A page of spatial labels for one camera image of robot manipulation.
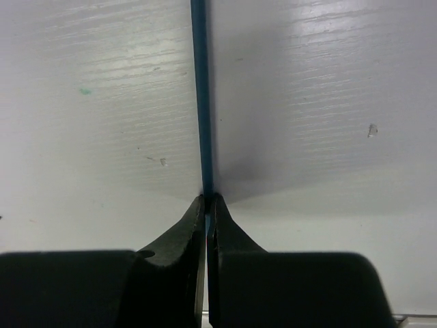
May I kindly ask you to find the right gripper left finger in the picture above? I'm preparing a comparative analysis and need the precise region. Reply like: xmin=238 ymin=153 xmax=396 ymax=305
xmin=1 ymin=196 xmax=205 ymax=327

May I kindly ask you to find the dark blue chopstick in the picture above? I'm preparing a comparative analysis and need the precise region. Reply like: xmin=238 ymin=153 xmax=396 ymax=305
xmin=191 ymin=0 xmax=214 ymax=232

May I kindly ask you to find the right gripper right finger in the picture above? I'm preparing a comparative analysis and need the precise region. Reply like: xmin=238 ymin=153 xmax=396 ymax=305
xmin=207 ymin=194 xmax=396 ymax=327

